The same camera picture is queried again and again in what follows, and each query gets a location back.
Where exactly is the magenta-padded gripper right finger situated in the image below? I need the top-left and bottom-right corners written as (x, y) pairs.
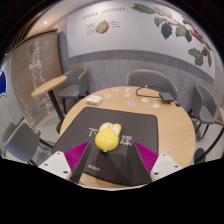
top-left (132, 141), bottom-right (184, 185)

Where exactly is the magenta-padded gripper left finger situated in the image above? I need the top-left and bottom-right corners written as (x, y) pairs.
top-left (38, 140), bottom-right (101, 184)

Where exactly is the black mouse pad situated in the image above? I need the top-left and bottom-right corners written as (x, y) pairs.
top-left (52, 106), bottom-right (159, 186)

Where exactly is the grey upholstered chair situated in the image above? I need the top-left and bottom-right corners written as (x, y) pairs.
top-left (125, 69), bottom-right (179, 101)
top-left (56, 67), bottom-right (90, 113)
top-left (2, 121), bottom-right (43, 166)
top-left (187, 83), bottom-right (220, 135)

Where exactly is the small white box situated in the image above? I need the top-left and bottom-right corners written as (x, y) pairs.
top-left (85, 94), bottom-right (104, 106)

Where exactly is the black flat box device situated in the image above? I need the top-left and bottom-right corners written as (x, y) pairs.
top-left (159, 91), bottom-right (176, 103)

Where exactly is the black cable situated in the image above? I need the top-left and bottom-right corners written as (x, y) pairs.
top-left (135, 85), bottom-right (165, 100)

